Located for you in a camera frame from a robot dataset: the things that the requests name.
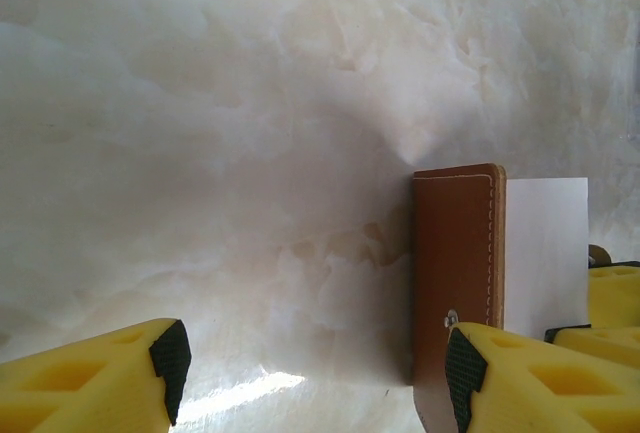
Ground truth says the brown leather card holder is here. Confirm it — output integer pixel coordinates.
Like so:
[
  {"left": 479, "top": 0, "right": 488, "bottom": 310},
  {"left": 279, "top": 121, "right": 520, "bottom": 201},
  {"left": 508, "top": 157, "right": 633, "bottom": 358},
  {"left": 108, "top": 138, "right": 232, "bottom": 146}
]
[{"left": 410, "top": 162, "right": 612, "bottom": 433}]

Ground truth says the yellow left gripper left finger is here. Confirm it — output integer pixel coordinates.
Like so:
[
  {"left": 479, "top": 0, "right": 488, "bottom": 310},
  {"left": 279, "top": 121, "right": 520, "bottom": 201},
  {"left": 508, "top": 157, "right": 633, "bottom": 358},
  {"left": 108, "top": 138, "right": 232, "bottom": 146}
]
[{"left": 0, "top": 317, "right": 191, "bottom": 433}]

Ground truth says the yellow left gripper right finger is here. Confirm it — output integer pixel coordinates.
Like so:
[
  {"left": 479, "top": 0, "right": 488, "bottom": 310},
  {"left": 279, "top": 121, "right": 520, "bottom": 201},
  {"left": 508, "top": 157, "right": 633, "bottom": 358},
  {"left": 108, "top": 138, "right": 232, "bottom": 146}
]
[{"left": 444, "top": 321, "right": 640, "bottom": 433}]

